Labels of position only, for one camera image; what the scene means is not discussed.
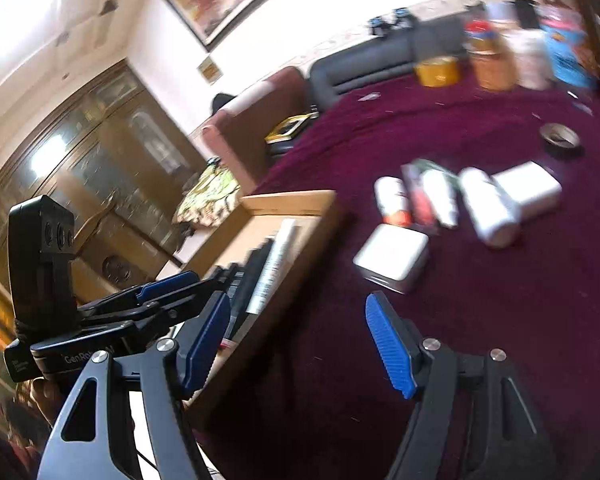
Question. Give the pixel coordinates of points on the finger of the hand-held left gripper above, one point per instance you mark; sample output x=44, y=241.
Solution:
x=180, y=307
x=167, y=282

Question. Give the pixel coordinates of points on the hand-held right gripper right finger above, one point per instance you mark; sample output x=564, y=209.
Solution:
x=390, y=345

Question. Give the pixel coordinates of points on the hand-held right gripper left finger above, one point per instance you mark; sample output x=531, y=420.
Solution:
x=205, y=342

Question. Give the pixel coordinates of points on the thick black marker grey cap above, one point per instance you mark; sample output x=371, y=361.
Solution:
x=257, y=275

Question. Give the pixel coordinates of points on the white square charger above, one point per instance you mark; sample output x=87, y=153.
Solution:
x=392, y=255

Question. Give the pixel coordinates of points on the white paint marker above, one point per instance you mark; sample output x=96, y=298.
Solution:
x=275, y=265

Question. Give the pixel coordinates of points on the white bottle with orange cap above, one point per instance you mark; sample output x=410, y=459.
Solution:
x=392, y=200

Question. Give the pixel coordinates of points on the pink tube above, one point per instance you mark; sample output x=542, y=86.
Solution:
x=420, y=200

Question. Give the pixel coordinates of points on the small white dropper bottle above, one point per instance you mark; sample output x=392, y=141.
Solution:
x=440, y=197

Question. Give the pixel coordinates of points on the shallow wooden box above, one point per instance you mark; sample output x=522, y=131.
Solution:
x=310, y=210

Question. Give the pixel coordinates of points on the white pill bottle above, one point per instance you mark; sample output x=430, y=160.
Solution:
x=490, y=207

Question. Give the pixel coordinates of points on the white plug charger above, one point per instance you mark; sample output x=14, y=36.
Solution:
x=530, y=187

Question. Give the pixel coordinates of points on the black tape roll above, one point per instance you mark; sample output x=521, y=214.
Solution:
x=562, y=147

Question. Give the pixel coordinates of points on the person's left hand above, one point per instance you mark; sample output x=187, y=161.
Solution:
x=47, y=402

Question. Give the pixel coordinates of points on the yellow patterned cloth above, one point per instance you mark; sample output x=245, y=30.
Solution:
x=207, y=195

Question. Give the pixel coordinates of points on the wooden glass-door cabinet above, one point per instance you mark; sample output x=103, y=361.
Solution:
x=90, y=150

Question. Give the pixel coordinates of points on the brown upholstered chair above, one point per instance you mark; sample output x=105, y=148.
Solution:
x=250, y=125

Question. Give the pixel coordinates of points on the dark round object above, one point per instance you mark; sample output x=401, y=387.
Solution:
x=222, y=101

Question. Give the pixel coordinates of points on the yellow black book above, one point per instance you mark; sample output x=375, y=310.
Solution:
x=287, y=127

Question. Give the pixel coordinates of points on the small metal clipper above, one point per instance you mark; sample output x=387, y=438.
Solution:
x=369, y=96

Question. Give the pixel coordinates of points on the yellow tape roll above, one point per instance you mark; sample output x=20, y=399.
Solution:
x=437, y=74

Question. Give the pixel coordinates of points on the dark grey sofa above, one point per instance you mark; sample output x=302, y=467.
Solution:
x=370, y=65

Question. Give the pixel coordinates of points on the orange jar with red lid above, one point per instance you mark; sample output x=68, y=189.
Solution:
x=490, y=60

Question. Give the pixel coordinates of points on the white plastic tub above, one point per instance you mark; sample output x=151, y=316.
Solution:
x=530, y=57

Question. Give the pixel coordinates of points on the small black clamp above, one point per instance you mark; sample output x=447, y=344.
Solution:
x=378, y=25
x=401, y=16

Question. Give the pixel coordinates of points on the blue cartoon label jar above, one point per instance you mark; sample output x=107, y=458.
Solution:
x=567, y=50

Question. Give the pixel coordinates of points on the grey cup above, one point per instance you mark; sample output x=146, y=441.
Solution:
x=500, y=12

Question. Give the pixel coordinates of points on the small gold wall frame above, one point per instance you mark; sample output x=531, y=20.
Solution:
x=210, y=70

